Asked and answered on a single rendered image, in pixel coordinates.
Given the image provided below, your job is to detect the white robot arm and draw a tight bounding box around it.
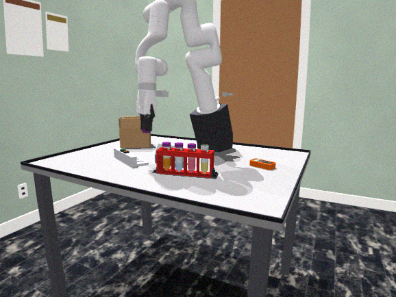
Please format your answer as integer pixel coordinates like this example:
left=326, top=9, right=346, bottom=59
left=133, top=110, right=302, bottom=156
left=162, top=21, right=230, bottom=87
left=135, top=0, right=222, bottom=114

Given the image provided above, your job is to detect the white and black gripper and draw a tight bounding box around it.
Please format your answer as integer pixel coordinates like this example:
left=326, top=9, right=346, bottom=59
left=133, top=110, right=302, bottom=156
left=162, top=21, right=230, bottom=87
left=136, top=89, right=156, bottom=131

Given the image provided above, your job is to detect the orange digital multimeter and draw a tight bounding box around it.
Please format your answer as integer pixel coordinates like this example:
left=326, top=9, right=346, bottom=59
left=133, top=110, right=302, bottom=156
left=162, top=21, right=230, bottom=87
left=249, top=158, right=276, bottom=170

